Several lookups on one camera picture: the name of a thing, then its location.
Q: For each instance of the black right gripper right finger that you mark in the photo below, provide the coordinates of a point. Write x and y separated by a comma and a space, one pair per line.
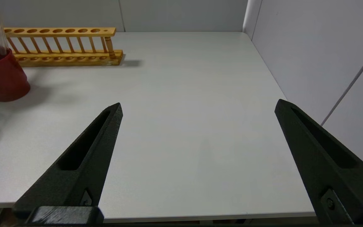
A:
320, 183

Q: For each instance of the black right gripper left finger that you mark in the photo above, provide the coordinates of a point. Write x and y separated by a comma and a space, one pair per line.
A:
87, 183

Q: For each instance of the wooden test tube rack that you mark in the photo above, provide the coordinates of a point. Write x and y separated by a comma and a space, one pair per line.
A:
61, 30

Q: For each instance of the red plastic cup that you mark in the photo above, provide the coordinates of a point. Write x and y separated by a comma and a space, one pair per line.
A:
5, 78

